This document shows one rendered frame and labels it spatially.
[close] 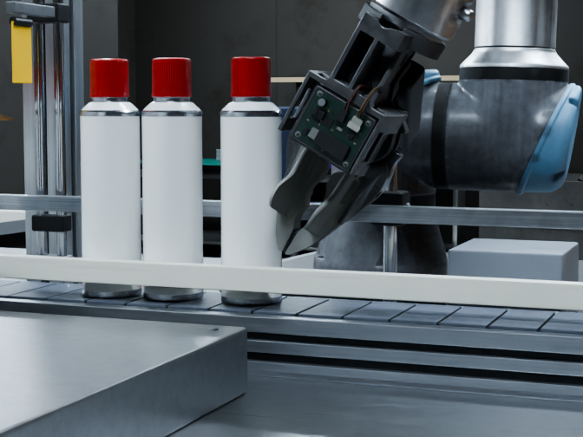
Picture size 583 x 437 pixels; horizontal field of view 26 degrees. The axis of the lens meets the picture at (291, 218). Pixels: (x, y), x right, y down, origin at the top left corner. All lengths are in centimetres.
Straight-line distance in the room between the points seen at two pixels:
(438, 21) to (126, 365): 35
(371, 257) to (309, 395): 42
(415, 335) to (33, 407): 35
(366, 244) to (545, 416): 49
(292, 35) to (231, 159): 761
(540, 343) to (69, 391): 37
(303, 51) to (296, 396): 769
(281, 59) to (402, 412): 781
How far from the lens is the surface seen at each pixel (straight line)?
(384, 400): 94
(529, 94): 133
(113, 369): 81
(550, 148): 132
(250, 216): 104
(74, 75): 130
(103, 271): 108
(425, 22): 96
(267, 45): 873
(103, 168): 109
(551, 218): 102
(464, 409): 91
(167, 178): 106
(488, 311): 103
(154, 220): 107
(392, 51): 97
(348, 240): 135
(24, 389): 76
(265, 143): 104
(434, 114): 134
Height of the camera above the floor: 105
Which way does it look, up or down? 5 degrees down
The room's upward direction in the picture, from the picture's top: straight up
